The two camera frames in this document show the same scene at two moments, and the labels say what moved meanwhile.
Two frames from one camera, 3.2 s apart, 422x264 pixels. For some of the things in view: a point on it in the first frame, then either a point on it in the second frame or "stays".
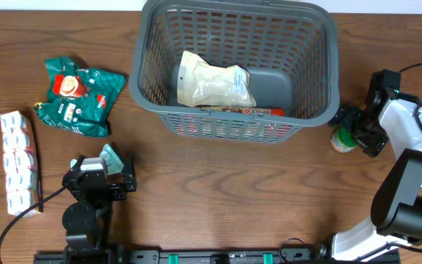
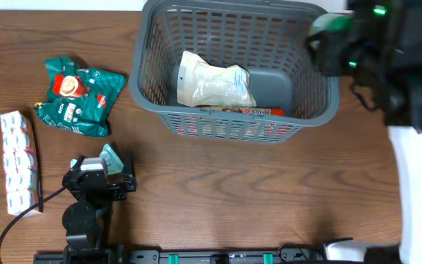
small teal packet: x=112 y=160 stays
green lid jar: x=343 y=140 -> x=333 y=22
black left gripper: x=119 y=191 stays
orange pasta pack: x=244 y=110 stays
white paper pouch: x=200 y=83 stays
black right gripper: x=373 y=144 -> x=326 y=47
